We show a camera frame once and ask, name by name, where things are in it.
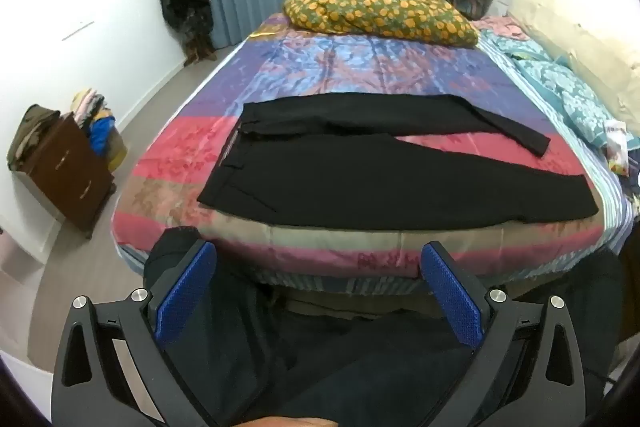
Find white and orange packet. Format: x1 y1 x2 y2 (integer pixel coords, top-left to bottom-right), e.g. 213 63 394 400
602 121 631 172

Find olive pillow with orange flowers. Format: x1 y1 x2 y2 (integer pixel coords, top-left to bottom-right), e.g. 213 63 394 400
282 0 480 48

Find pink crumpled cloth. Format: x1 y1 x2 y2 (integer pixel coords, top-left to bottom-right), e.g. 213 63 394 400
472 14 531 42

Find bed with floral satin bedspread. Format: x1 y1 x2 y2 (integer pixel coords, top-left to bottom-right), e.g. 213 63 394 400
112 9 640 293

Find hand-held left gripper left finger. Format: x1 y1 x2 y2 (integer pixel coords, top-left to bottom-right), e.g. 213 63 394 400
50 239 221 427

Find person's dark clothing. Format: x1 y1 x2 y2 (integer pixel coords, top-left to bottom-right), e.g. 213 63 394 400
142 227 626 427

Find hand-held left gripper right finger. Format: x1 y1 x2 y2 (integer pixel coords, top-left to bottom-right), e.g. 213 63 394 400
420 242 588 427

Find cream bolster pillow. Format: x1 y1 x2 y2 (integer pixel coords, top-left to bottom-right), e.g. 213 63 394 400
507 0 640 128

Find teal floral blanket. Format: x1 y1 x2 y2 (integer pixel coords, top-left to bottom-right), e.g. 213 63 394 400
482 29 632 142

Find folded patterned cloth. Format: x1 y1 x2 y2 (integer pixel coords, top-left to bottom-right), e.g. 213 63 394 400
454 0 497 20

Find pile of colourful clothes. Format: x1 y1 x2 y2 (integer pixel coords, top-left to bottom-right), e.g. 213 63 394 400
70 88 128 172

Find brown wooden cabinet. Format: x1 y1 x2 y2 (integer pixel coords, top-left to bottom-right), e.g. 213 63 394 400
14 112 117 240

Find striped bed sheet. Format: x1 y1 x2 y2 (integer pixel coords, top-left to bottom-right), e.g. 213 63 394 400
480 42 636 253

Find black pants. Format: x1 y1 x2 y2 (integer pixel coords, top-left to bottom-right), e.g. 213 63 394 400
196 93 600 226

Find olive garment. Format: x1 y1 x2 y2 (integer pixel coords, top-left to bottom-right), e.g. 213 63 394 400
7 104 62 170

